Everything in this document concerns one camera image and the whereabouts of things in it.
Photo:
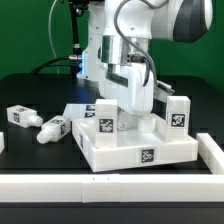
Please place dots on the white square tabletop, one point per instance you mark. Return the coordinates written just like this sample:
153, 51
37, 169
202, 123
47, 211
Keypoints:
134, 148

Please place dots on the white fence bar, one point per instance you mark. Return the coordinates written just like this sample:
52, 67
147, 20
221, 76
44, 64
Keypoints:
28, 188
211, 153

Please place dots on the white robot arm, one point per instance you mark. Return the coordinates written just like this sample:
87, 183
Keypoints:
117, 55

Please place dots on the white right fence bar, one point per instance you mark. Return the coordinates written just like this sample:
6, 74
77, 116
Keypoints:
211, 153

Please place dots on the white front fence bar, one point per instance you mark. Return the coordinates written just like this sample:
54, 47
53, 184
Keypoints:
28, 188

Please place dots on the white marker base sheet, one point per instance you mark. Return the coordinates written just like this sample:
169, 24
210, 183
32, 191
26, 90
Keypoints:
79, 111

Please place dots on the white left fence piece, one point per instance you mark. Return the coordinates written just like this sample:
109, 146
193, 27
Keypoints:
2, 145

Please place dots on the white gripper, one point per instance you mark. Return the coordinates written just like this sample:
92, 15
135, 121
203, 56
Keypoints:
125, 85

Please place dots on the black camera pole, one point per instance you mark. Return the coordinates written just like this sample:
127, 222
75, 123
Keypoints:
77, 9

